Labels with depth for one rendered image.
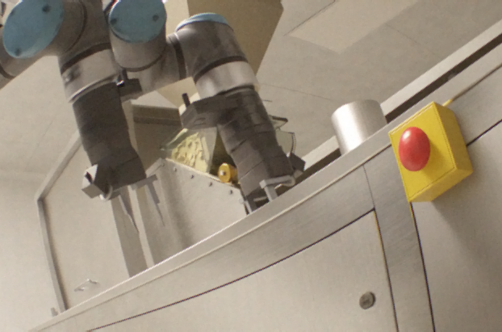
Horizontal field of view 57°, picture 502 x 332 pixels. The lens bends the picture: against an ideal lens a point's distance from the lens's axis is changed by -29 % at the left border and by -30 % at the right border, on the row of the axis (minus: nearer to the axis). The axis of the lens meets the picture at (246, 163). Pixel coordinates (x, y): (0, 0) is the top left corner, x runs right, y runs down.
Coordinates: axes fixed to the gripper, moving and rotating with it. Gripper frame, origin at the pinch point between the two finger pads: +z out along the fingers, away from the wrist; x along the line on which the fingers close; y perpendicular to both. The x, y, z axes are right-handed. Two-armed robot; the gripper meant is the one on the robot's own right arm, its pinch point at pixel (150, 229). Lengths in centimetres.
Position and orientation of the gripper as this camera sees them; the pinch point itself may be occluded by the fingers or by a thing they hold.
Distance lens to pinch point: 79.8
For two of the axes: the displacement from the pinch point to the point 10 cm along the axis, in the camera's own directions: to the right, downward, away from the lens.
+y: -4.5, 2.2, -8.6
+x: 8.1, -2.9, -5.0
